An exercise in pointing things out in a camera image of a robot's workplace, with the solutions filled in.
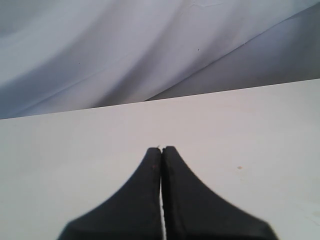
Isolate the white backdrop cloth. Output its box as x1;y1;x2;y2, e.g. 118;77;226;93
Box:
0;0;320;119

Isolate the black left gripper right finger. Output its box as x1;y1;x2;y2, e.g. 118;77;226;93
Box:
161;146;278;240

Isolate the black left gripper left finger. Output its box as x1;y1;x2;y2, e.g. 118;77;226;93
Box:
58;147;163;240

